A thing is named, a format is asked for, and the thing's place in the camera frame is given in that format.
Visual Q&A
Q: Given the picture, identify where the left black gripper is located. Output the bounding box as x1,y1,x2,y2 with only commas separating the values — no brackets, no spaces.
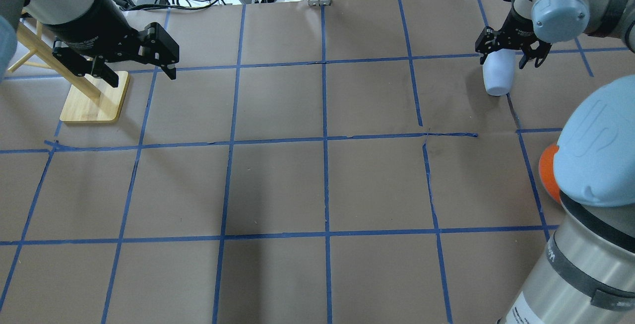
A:
45,0,180,87

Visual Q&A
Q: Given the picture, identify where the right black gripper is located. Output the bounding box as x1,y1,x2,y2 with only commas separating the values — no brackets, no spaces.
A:
475,9,552,70

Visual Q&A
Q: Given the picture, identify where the light blue cup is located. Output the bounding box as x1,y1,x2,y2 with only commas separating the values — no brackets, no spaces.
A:
483,50,516,97

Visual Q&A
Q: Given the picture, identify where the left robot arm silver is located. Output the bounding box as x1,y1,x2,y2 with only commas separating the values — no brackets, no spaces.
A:
0,0,180,87

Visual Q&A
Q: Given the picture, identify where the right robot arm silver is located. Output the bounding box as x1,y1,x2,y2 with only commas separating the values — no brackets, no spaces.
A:
475,0,635,324

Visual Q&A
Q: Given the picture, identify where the wooden cup stand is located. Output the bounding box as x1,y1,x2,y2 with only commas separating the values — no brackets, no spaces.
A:
7,21,131,123

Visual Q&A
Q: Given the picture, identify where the large orange can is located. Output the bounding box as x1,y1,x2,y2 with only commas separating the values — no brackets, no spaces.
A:
538,143,562,204

